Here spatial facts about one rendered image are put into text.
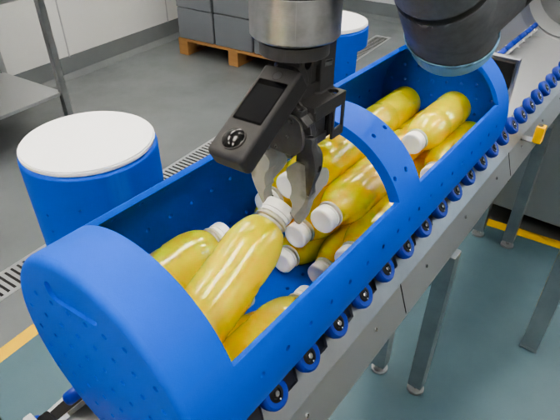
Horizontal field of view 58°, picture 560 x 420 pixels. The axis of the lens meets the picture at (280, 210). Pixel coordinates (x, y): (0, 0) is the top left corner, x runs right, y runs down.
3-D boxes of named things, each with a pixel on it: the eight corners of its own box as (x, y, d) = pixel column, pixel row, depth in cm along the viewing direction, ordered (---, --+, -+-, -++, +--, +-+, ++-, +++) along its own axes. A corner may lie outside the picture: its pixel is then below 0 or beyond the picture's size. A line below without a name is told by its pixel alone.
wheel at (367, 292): (364, 273, 81) (355, 275, 82) (352, 292, 78) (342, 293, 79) (379, 295, 82) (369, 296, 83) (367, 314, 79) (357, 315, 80)
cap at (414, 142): (413, 126, 89) (408, 130, 88) (429, 141, 89) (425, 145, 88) (401, 140, 92) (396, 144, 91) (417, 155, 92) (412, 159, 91)
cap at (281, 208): (284, 228, 62) (292, 217, 63) (291, 222, 59) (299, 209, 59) (258, 210, 62) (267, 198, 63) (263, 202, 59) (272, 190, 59)
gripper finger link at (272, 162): (292, 192, 66) (305, 134, 60) (263, 214, 63) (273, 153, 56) (274, 181, 68) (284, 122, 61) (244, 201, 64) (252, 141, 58)
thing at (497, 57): (507, 112, 143) (522, 57, 134) (502, 117, 141) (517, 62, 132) (472, 102, 148) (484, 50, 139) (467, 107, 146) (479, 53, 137)
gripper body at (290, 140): (344, 138, 59) (354, 33, 52) (300, 169, 54) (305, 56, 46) (292, 120, 63) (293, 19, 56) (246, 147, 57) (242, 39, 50)
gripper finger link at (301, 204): (340, 210, 62) (334, 140, 58) (312, 234, 59) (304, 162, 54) (319, 204, 64) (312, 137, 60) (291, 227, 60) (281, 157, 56)
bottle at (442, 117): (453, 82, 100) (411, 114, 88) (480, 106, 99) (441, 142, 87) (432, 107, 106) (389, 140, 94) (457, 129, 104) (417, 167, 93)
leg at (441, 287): (426, 387, 178) (464, 250, 141) (419, 398, 174) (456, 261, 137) (411, 378, 181) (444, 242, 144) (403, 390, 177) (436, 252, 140)
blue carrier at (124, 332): (502, 172, 108) (517, 35, 94) (221, 527, 52) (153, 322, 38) (382, 150, 125) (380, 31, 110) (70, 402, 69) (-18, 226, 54)
